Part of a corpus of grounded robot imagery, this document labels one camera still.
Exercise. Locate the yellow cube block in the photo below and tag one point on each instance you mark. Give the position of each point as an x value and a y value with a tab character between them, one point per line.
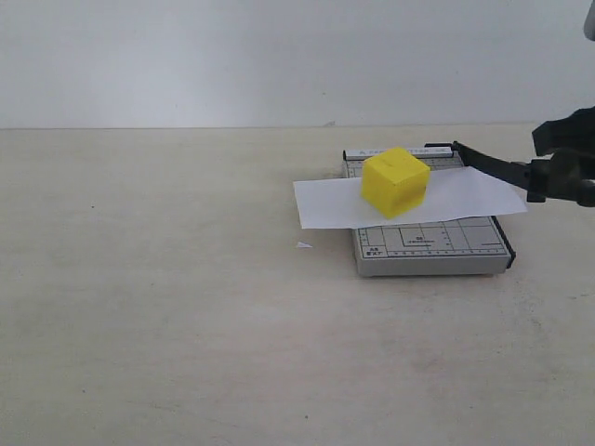
394	182

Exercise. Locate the white paper sheet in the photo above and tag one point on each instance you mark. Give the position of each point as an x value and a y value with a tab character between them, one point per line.
333	204

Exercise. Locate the black cutter blade lever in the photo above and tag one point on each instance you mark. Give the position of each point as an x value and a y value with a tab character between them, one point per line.
532	177

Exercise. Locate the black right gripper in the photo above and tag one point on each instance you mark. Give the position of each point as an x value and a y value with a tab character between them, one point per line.
571	173

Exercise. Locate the grey paper cutter base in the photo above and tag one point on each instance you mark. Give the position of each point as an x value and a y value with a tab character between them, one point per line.
467	246

